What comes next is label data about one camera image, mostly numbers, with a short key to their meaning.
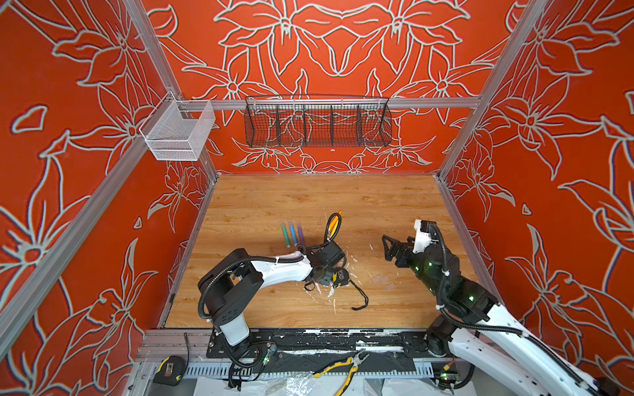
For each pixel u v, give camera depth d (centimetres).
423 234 61
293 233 98
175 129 92
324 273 78
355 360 70
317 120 97
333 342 74
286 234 98
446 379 68
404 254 62
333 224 101
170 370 67
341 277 84
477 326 49
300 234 98
